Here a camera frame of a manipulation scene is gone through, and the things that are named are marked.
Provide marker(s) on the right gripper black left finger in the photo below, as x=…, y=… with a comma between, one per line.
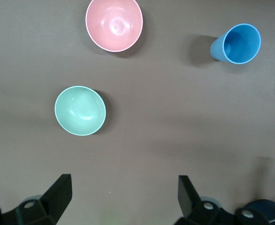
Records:
x=57, y=194

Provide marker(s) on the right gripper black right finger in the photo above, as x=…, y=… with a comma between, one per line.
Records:
x=189, y=199

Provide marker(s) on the green plastic bowl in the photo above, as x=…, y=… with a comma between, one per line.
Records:
x=80, y=110

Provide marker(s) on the pink plastic bowl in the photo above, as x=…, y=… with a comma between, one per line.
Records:
x=114, y=24

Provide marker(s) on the dark blue round part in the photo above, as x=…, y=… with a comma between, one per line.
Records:
x=264, y=207

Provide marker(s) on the blue ribbed plastic cup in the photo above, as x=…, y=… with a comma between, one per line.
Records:
x=240, y=44

